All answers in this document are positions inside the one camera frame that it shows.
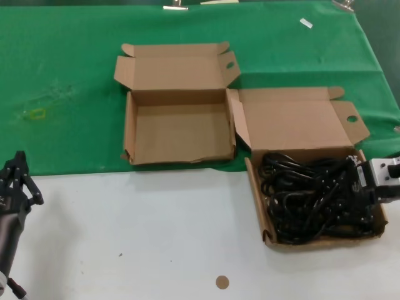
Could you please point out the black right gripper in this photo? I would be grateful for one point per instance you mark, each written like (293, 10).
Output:
(359, 200)

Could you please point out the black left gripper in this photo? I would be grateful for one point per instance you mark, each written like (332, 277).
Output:
(12, 203)

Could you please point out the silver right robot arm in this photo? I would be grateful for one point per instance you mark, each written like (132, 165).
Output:
(384, 175)

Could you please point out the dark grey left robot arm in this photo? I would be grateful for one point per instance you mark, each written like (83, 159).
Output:
(7, 247)

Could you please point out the cardboard box with round hole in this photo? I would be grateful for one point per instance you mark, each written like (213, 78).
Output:
(287, 118)

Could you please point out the cardboard box with oval hole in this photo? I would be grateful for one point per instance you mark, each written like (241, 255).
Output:
(181, 131)

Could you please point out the yellow rubber band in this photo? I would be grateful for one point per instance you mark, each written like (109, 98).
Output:
(32, 115)

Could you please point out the green table cloth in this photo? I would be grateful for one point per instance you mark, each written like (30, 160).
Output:
(62, 62)

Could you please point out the white tape piece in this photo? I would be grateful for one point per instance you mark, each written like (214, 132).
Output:
(306, 23)

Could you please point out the beige flat strip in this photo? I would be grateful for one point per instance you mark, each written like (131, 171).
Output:
(218, 2)

